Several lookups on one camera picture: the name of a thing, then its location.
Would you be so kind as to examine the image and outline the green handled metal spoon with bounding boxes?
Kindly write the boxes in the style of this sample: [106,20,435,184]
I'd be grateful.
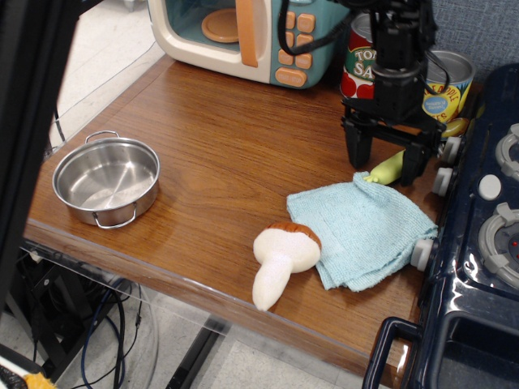
[362,118,471,186]

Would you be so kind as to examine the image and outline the pineapple slices can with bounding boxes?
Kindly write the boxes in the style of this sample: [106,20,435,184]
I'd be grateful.
[422,50,476,123]

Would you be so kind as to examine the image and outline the toy microwave oven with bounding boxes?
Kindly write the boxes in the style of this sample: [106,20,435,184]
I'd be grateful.
[148,1,349,89]

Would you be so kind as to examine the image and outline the white stove knob back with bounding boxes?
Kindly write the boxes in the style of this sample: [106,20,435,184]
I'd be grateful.
[440,137,462,165]

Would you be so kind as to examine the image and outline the dark blue toy stove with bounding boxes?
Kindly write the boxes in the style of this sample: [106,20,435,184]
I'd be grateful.
[362,64,518,388]

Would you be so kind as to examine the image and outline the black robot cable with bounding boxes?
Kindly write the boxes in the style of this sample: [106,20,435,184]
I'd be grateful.
[277,0,358,58]

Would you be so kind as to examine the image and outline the stainless steel pot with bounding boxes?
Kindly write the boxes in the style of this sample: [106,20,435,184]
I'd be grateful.
[52,130,161,229]

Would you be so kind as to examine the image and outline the plush mushroom toy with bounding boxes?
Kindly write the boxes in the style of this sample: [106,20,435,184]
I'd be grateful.
[252,222,322,311]

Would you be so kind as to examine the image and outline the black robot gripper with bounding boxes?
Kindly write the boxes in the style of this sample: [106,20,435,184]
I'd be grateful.
[343,64,444,186]

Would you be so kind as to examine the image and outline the blue cable under table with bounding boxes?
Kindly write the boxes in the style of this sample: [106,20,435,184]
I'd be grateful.
[79,283,143,389]

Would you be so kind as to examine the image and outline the white stove knob front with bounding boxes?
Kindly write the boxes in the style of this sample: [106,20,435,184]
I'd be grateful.
[410,239,434,271]

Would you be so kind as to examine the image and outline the light blue cloth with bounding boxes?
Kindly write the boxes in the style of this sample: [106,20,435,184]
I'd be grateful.
[286,172,438,292]

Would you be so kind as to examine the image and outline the tomato sauce can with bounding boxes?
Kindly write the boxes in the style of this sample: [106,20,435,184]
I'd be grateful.
[340,13,376,99]

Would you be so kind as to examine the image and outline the white stove knob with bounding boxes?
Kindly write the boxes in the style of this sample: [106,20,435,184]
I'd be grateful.
[432,168,453,197]
[410,239,434,271]
[440,137,462,165]

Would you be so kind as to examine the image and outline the white stove knob middle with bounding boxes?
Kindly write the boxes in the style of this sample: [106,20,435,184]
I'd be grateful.
[432,168,453,197]

